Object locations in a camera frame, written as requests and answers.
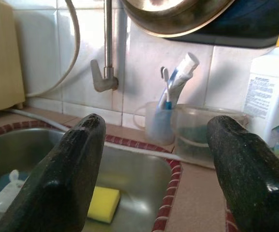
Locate small steel sink basin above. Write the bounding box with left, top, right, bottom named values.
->
left=0, top=120, right=182, bottom=232

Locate clear container green scrubber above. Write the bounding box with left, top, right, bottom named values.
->
left=172, top=103, right=250, bottom=170

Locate white detergent bottle yellow cap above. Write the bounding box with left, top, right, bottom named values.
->
left=243, top=29, right=279, bottom=159

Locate blue white toothbrush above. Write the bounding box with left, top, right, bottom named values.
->
left=155, top=66, right=178, bottom=111

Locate bright yellow sponge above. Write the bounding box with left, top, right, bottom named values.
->
left=87, top=185, right=121, bottom=224

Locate clear plastic toothbrush cup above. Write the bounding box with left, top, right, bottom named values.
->
left=133, top=101, right=177, bottom=145

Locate blue mug white figure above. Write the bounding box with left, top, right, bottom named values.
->
left=0, top=169, right=30, bottom=232

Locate steel wall tap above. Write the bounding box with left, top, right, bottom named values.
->
left=90, top=0, right=119, bottom=92

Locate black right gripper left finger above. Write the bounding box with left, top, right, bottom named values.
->
left=0, top=113, right=106, bottom=232

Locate dark blue frying pan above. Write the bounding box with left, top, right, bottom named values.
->
left=164, top=0, right=279, bottom=48

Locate beige water hose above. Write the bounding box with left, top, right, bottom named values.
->
left=27, top=0, right=81, bottom=98

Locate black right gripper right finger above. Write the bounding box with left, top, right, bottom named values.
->
left=206, top=115, right=279, bottom=232

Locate beige water ionizer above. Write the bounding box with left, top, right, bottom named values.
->
left=0, top=0, right=26, bottom=115

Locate steel wok pan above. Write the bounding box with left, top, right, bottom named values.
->
left=121, top=0, right=235, bottom=37

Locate white toothpaste tube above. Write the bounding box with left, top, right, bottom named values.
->
left=169, top=52, right=200, bottom=107

